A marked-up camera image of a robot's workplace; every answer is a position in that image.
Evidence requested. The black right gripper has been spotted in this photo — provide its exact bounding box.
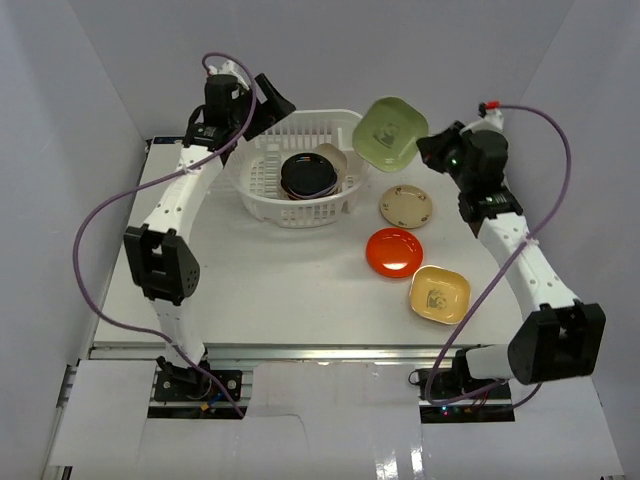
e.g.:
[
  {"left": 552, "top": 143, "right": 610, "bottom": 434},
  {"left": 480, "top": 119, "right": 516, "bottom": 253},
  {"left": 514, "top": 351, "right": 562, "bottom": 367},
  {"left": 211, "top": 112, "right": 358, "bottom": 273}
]
[{"left": 418, "top": 123, "right": 475, "bottom": 193}]

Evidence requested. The green square panda plate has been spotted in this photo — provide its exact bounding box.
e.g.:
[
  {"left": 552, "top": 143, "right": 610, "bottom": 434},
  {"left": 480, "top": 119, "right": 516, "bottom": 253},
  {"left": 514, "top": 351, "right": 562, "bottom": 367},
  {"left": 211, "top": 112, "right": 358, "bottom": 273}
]
[{"left": 352, "top": 97, "right": 429, "bottom": 173}]

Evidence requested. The black round plate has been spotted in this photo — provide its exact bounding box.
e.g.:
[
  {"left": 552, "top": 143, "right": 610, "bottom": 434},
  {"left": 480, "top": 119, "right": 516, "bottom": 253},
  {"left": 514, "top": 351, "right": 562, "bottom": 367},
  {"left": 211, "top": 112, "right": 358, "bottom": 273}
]
[{"left": 281, "top": 152, "right": 338, "bottom": 197}]

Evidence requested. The cream square panda plate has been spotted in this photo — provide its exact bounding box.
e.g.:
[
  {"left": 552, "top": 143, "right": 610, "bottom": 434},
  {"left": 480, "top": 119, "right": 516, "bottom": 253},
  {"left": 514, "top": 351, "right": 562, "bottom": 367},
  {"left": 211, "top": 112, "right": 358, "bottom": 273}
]
[{"left": 313, "top": 143, "right": 348, "bottom": 183}]

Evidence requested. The orange round plate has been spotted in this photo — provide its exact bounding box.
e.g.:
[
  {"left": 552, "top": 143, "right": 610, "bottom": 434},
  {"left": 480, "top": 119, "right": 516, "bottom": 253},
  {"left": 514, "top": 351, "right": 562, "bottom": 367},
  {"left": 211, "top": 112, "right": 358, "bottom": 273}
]
[{"left": 365, "top": 228, "right": 424, "bottom": 279}]

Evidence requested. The yellow square panda plate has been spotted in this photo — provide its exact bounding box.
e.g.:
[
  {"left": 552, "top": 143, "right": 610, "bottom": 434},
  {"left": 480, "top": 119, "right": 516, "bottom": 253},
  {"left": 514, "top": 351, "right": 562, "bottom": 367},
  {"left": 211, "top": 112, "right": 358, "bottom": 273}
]
[{"left": 409, "top": 265, "right": 471, "bottom": 325}]

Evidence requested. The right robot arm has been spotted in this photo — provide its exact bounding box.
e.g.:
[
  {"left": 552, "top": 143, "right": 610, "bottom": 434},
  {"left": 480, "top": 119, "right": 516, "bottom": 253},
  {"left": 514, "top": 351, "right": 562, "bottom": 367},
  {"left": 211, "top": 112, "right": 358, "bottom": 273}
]
[{"left": 417, "top": 122, "right": 606, "bottom": 399}]

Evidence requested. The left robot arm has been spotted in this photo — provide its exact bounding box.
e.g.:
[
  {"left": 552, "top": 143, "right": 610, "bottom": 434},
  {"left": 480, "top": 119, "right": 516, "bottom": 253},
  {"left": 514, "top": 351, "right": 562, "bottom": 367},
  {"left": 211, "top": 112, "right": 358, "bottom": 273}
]
[{"left": 124, "top": 73, "right": 295, "bottom": 399}]

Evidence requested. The white plastic bin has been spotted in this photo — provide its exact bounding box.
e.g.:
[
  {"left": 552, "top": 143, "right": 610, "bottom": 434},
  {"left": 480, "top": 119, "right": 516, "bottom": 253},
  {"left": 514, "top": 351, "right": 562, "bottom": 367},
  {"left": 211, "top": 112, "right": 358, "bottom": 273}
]
[{"left": 224, "top": 109, "right": 369, "bottom": 229}]

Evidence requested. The beige round floral plate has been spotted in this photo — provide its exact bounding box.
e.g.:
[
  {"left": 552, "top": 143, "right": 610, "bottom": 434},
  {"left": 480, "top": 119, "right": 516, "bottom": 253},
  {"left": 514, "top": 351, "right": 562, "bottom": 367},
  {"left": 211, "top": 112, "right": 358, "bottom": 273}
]
[{"left": 379, "top": 184, "right": 433, "bottom": 229}]

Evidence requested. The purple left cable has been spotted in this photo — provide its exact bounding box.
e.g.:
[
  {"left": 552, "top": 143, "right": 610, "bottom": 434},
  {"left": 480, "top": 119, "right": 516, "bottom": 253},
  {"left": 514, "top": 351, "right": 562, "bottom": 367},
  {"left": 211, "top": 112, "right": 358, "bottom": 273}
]
[{"left": 72, "top": 51, "right": 261, "bottom": 419}]

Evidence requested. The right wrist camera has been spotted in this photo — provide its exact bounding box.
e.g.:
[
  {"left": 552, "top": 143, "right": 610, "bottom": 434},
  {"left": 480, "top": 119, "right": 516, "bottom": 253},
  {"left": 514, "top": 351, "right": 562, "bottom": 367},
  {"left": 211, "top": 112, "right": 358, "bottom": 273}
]
[{"left": 478, "top": 101, "right": 504, "bottom": 132}]

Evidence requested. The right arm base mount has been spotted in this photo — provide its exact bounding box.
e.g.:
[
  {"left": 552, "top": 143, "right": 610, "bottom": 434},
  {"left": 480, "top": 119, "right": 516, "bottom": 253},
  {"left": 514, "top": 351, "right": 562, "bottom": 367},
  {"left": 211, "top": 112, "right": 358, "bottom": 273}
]
[{"left": 407, "top": 368, "right": 515, "bottom": 425}]

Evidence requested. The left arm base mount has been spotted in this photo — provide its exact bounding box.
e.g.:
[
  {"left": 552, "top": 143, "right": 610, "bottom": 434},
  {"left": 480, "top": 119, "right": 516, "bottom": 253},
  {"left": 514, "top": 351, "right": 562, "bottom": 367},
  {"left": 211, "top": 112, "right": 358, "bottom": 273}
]
[{"left": 152, "top": 356, "right": 243, "bottom": 406}]

